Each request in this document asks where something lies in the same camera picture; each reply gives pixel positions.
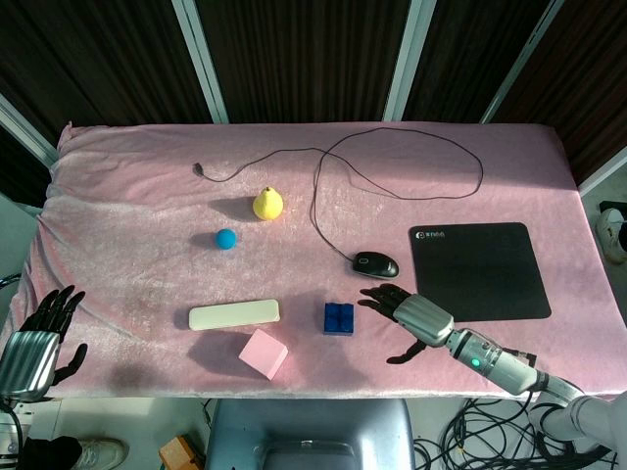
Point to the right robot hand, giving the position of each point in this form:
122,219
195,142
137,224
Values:
421,318

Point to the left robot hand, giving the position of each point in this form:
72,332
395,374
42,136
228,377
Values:
29,343

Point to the black computer mouse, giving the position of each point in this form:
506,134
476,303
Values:
374,264

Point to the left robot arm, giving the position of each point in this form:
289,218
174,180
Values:
10,431

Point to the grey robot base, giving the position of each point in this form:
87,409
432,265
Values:
308,436

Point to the black mouse pad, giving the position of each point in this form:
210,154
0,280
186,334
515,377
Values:
477,271

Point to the blue building brick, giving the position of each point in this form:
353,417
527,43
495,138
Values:
339,319

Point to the white sneaker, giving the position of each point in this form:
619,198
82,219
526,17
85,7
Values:
100,453
611,235

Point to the pink table cloth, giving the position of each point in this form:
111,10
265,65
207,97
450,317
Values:
294,254

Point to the pink cube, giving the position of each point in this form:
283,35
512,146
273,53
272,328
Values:
262,353

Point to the white rectangular block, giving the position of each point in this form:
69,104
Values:
235,314

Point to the orange box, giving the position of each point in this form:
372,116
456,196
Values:
180,453

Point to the yellow pear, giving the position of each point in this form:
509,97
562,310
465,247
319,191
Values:
268,204

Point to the blue ball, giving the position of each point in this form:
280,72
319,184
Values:
226,239

